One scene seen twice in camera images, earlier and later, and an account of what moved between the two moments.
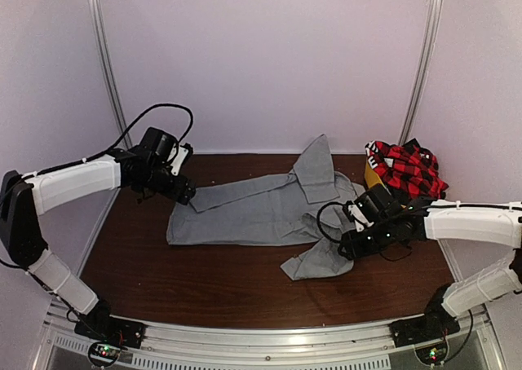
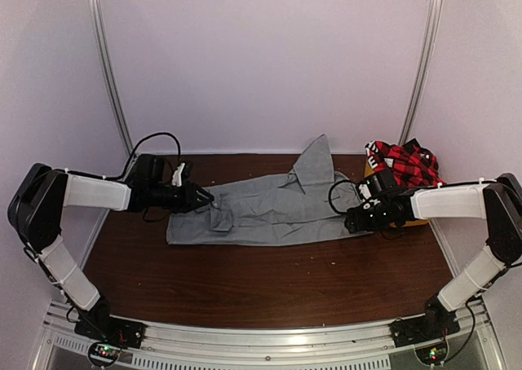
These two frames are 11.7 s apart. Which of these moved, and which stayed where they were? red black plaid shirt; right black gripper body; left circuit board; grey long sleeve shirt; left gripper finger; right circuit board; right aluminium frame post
Moved: left gripper finger; right black gripper body; grey long sleeve shirt
Stayed: left circuit board; right aluminium frame post; red black plaid shirt; right circuit board
